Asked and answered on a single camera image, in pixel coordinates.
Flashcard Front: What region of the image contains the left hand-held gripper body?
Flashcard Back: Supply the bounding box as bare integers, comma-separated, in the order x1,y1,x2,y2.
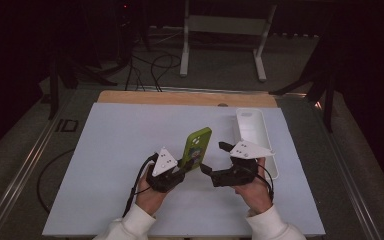
145,146,186,194

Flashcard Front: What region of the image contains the metal floor rail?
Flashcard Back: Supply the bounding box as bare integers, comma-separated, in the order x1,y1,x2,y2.
308,96,384,240
0,89,78,240

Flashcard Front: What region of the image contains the white plastic tray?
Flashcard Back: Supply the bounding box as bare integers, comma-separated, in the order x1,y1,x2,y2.
234,107,279,180

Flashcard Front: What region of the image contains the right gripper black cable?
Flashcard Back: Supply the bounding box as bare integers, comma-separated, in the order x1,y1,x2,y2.
255,164,275,202

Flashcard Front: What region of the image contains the dark tripod stand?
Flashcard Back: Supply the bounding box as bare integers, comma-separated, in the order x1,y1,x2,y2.
47,49,118,121
269,33,336,133

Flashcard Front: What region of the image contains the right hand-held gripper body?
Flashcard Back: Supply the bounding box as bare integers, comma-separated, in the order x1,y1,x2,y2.
210,140,276,188

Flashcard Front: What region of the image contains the white table mat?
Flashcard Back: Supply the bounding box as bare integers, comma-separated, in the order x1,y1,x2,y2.
42,102,326,238

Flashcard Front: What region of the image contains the person's right hand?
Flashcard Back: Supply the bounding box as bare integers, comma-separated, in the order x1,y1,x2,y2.
234,157,274,216

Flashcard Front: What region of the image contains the person's left hand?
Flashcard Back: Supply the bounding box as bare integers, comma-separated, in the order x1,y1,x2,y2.
135,173,171,216

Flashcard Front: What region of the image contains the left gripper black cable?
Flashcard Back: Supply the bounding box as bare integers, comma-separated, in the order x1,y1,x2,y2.
122,153,159,218

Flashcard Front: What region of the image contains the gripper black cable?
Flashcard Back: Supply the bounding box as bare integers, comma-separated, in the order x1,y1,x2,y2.
255,164,275,202
122,153,159,218

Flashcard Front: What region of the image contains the white metal stand frame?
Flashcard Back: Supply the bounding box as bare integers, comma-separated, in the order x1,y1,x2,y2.
179,0,279,83

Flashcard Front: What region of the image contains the black floor cable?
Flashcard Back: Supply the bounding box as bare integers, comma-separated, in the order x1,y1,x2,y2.
150,53,183,93
124,54,147,92
36,148,76,214

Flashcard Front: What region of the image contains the green clown phone case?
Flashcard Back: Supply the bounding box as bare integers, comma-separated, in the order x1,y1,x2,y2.
179,126,213,173

